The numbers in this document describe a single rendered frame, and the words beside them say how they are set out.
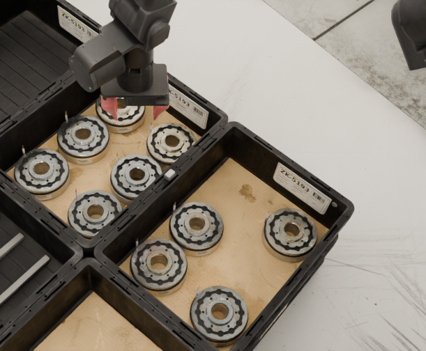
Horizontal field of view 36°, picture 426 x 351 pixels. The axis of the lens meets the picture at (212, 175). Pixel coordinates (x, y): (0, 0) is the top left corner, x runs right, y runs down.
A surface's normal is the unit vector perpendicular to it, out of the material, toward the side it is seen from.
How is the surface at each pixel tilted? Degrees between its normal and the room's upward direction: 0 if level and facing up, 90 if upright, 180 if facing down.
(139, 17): 79
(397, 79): 0
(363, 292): 0
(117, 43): 9
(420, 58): 87
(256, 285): 0
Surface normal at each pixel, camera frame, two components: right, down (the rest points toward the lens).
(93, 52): 0.14, -0.38
